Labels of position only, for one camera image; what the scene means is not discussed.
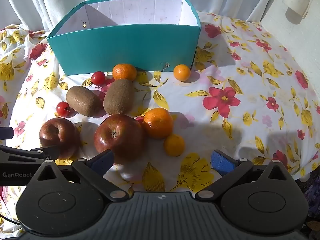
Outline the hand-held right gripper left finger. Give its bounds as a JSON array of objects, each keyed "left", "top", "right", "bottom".
[{"left": 30, "top": 149, "right": 129, "bottom": 202}]

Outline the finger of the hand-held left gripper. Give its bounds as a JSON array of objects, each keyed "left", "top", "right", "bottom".
[
  {"left": 0, "top": 127, "right": 14, "bottom": 139},
  {"left": 0, "top": 144, "right": 61, "bottom": 164}
]

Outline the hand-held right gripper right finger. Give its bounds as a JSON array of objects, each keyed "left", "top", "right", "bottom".
[{"left": 195, "top": 150, "right": 295, "bottom": 202}]

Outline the small red apple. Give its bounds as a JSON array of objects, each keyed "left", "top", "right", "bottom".
[{"left": 39, "top": 117, "right": 80, "bottom": 160}]

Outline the small round orange kumquat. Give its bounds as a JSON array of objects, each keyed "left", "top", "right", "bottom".
[
  {"left": 173, "top": 64, "right": 191, "bottom": 82},
  {"left": 164, "top": 134, "right": 186, "bottom": 157}
]

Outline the brown kiwi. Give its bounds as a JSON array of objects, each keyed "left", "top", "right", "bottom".
[
  {"left": 103, "top": 79, "right": 134, "bottom": 115},
  {"left": 66, "top": 86, "right": 103, "bottom": 117}
]

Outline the teal cardboard box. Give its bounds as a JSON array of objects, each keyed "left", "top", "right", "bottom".
[{"left": 47, "top": 0, "right": 202, "bottom": 76}]

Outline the large red apple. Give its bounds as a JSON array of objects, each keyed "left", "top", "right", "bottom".
[{"left": 94, "top": 114, "right": 147, "bottom": 165}]

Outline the red cherry tomato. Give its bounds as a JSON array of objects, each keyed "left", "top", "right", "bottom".
[
  {"left": 91, "top": 71, "right": 106, "bottom": 86},
  {"left": 56, "top": 102, "right": 71, "bottom": 117}
]

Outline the large orange mandarin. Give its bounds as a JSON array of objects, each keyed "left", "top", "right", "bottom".
[{"left": 142, "top": 107, "right": 174, "bottom": 140}]

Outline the floral white tablecloth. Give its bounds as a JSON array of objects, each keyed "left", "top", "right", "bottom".
[{"left": 0, "top": 11, "right": 320, "bottom": 238}]

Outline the dark patterned cloth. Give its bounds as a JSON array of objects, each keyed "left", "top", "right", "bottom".
[{"left": 299, "top": 169, "right": 320, "bottom": 240}]

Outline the white curtain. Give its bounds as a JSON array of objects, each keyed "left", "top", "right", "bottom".
[{"left": 0, "top": 0, "right": 280, "bottom": 33}]

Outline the black cable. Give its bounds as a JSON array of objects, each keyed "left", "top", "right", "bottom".
[{"left": 0, "top": 214, "right": 21, "bottom": 225}]

